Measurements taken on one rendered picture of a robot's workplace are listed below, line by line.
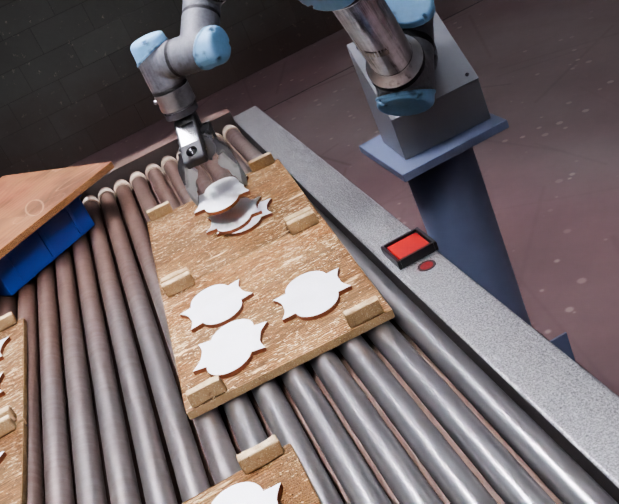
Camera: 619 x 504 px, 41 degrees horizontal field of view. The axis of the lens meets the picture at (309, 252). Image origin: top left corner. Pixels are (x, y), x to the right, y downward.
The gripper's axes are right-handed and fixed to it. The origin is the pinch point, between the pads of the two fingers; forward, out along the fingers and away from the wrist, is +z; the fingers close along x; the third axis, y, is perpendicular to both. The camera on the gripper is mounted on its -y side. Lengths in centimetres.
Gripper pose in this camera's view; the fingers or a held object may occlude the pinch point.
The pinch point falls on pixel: (221, 194)
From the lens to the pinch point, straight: 179.0
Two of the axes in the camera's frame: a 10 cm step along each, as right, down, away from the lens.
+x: -9.2, 3.7, 1.0
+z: 3.8, 8.1, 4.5
